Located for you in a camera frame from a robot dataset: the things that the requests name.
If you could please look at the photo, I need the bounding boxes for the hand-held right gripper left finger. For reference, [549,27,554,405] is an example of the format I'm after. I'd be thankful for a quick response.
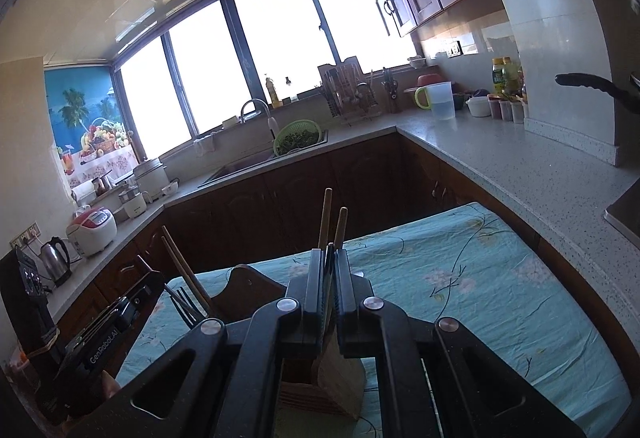
[67,248,334,438]

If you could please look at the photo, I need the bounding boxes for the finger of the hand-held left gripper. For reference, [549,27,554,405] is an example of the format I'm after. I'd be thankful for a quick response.
[120,271,167,319]

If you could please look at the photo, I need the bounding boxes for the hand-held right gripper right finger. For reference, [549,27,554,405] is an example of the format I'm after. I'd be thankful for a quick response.
[333,248,586,438]

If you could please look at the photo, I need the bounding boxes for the wooden chopstick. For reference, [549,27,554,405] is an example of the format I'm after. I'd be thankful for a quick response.
[333,207,349,253]
[161,233,211,319]
[318,188,334,251]
[164,225,217,317]

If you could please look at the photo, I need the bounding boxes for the metal fork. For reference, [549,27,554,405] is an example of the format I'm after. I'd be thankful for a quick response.
[165,284,207,330]

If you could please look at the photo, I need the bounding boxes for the wooden utensil holder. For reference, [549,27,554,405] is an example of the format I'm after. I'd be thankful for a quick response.
[210,264,369,421]

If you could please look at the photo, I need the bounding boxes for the dish rack with utensils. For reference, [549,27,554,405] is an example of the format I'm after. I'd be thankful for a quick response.
[317,56,381,126]

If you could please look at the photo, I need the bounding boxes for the person's left hand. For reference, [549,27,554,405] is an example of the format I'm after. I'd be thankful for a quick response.
[101,371,122,402]

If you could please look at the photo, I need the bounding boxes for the white pink rice cooker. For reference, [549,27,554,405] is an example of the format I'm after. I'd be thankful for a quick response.
[66,206,118,259]

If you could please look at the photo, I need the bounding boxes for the small white steamer pot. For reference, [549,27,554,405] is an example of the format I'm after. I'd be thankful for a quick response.
[119,185,151,220]

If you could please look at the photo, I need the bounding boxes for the wooden base cabinets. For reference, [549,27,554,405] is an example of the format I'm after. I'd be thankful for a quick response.
[55,130,640,369]

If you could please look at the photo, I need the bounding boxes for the steel electric kettle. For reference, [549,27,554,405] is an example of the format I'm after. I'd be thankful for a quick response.
[39,236,72,287]

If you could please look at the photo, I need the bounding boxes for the teal floral tablecloth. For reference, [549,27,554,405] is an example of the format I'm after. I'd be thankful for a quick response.
[115,202,632,438]

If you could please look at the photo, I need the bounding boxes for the large white cooker pot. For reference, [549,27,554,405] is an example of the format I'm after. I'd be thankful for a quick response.
[132,158,168,203]

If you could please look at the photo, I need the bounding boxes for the small dark pot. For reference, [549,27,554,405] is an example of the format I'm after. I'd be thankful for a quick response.
[92,170,114,197]

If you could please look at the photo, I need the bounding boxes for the kitchen sink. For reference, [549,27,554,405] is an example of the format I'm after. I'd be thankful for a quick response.
[197,130,332,189]

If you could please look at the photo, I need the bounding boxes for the green colander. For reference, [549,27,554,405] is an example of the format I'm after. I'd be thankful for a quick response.
[272,119,321,157]

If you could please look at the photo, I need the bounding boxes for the white dish cloth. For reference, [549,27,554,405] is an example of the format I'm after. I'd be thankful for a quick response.
[194,130,221,157]

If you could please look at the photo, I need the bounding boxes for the sink faucet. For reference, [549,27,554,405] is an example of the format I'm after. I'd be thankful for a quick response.
[240,98,279,141]

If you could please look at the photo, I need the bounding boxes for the grey speckled countertop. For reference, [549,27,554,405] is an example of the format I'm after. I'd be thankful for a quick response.
[45,105,640,319]

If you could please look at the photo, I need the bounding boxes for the yellow detergent bottle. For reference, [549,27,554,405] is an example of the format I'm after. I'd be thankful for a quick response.
[265,76,284,108]

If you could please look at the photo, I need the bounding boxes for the knife block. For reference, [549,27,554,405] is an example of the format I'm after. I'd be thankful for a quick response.
[381,68,404,114]

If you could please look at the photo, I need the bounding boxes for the white lidded container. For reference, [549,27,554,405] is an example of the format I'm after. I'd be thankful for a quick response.
[466,96,492,118]

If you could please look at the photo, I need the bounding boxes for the kitchen window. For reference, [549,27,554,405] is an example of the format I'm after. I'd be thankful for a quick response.
[112,0,420,159]

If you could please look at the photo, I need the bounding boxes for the green label oil bottle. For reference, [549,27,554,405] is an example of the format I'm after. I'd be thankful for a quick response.
[491,58,507,97]

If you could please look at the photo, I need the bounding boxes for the yellow oil bottle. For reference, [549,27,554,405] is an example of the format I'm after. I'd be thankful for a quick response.
[502,56,524,98]

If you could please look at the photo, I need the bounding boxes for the black wok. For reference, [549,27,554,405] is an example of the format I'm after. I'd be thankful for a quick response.
[555,72,640,115]

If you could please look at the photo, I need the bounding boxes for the wall power outlets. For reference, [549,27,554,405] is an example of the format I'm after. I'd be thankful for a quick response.
[11,223,41,249]

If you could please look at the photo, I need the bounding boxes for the beach fruit wall poster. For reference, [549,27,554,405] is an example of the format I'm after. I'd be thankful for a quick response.
[44,66,139,191]

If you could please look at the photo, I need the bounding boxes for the clear pitcher green handle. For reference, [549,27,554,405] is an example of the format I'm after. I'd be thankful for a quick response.
[414,82,456,121]

